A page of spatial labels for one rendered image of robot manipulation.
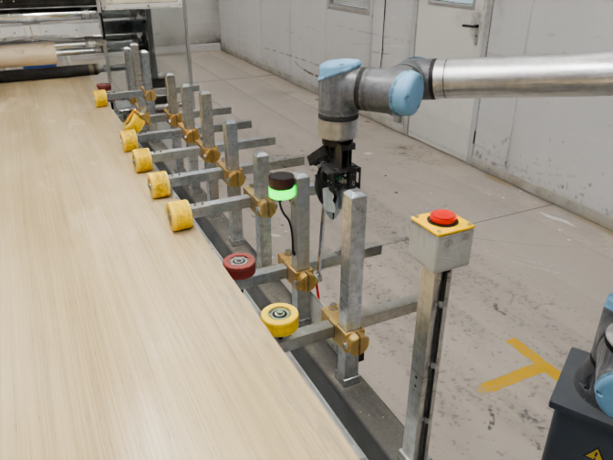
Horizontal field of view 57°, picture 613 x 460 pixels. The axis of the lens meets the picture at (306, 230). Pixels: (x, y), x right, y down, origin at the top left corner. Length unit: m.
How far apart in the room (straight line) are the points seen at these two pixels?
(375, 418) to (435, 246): 0.52
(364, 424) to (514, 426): 1.17
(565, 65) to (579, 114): 2.82
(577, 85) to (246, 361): 0.84
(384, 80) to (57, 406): 0.86
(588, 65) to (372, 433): 0.85
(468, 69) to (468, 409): 1.46
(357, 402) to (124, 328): 0.52
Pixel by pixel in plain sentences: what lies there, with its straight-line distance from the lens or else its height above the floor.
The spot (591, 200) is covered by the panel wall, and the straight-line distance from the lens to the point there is 4.09.
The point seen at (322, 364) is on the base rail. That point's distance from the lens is 1.39.
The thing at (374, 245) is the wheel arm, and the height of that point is 0.86.
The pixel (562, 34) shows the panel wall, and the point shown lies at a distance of 4.15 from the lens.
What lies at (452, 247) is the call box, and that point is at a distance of 0.87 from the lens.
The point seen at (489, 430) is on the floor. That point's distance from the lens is 2.31.
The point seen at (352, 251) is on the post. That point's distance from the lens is 1.13.
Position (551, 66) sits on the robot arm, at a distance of 1.26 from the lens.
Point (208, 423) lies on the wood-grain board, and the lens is 0.98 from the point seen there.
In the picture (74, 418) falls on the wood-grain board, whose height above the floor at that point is 0.90.
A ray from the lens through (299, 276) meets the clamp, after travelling 1.40.
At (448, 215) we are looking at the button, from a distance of 0.88.
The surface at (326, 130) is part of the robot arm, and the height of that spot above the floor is 1.24.
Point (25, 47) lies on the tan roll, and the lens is 3.71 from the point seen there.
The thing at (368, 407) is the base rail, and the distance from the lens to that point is 1.29.
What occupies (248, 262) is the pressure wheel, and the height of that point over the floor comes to 0.91.
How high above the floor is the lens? 1.59
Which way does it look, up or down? 27 degrees down
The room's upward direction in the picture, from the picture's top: straight up
